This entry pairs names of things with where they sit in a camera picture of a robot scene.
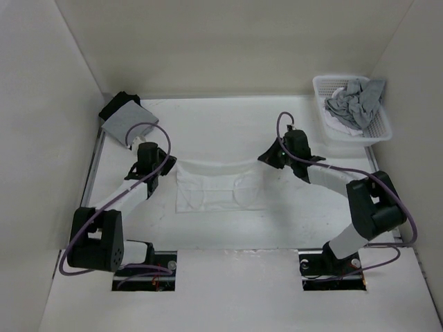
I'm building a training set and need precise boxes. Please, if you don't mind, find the left metal table rail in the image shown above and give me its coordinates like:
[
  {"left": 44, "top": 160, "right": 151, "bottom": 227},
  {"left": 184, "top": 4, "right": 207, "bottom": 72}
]
[{"left": 79, "top": 129, "right": 106, "bottom": 208}]

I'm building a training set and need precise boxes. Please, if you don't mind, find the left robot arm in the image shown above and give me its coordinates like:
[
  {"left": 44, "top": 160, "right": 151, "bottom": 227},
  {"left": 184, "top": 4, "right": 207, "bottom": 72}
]
[{"left": 64, "top": 142, "right": 177, "bottom": 276}]

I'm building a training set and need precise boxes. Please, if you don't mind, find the white garment in basket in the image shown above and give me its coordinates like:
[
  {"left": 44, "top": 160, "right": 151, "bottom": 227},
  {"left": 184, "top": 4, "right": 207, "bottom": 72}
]
[{"left": 323, "top": 89, "right": 366, "bottom": 136}]

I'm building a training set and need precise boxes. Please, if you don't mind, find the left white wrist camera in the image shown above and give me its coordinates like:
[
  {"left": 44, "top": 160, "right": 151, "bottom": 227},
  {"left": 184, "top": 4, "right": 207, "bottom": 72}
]
[{"left": 127, "top": 136, "right": 145, "bottom": 153}]

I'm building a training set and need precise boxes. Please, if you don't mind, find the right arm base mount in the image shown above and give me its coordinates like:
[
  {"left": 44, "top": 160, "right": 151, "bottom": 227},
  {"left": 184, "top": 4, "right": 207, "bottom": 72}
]
[{"left": 298, "top": 246, "right": 366, "bottom": 291}]

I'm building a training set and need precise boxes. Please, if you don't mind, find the folded black tank top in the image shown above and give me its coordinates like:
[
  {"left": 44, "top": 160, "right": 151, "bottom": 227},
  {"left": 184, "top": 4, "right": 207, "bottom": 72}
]
[{"left": 98, "top": 91, "right": 141, "bottom": 122}]

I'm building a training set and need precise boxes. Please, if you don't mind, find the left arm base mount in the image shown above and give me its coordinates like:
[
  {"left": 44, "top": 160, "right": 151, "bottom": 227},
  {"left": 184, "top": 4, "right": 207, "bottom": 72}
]
[{"left": 111, "top": 251, "right": 178, "bottom": 292}]

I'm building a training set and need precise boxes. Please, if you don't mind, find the grey crumpled tank top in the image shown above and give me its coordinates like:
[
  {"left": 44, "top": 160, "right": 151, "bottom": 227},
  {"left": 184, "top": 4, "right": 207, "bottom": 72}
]
[{"left": 325, "top": 79, "right": 386, "bottom": 130}]

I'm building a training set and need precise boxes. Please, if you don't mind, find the white tank top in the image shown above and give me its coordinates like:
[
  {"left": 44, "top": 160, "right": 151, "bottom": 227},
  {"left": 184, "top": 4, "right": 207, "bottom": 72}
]
[{"left": 176, "top": 160, "right": 266, "bottom": 213}]

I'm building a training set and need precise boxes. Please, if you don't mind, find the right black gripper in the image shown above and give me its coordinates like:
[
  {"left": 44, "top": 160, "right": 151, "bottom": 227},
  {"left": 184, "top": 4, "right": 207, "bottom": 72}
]
[{"left": 257, "top": 138, "right": 296, "bottom": 169}]

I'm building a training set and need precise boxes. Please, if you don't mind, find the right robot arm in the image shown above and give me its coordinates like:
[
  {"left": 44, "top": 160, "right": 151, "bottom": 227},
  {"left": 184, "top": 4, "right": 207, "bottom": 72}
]
[{"left": 257, "top": 129, "right": 406, "bottom": 274}]

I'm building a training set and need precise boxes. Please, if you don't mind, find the folded grey tank top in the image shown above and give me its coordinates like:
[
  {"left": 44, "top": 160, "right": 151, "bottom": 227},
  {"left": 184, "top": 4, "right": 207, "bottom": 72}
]
[{"left": 102, "top": 101, "right": 159, "bottom": 147}]

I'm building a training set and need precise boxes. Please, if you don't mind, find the white plastic basket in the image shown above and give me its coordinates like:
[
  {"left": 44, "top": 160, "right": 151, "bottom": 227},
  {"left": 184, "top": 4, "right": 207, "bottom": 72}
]
[{"left": 312, "top": 75, "right": 392, "bottom": 147}]

